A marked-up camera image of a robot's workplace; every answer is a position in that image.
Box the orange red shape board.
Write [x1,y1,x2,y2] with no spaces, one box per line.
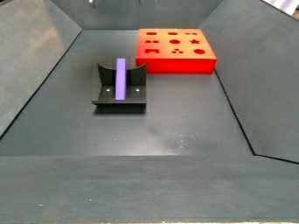
[135,28,218,74]

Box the black curved fixture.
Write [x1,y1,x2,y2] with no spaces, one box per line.
[92,65,145,107]

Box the purple rectangular block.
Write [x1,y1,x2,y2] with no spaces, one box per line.
[115,58,127,101]

